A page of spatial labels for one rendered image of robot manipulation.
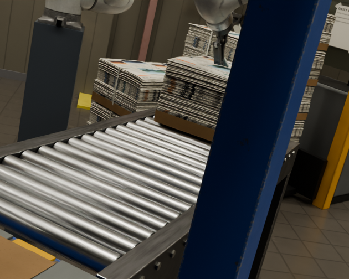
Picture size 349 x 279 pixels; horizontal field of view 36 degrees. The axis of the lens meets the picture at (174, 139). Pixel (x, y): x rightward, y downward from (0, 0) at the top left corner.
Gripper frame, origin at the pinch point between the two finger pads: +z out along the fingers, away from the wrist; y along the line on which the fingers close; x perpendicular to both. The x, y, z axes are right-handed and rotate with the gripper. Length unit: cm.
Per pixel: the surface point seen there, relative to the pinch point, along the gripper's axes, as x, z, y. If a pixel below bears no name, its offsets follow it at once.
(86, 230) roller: 16, -78, 76
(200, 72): -0.2, -17.0, 18.0
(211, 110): 6.2, -10.6, 27.7
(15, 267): 17, -96, 85
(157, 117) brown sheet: -12.5, -7.3, 35.0
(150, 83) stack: -46, 43, 10
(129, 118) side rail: -20.9, -10.4, 39.3
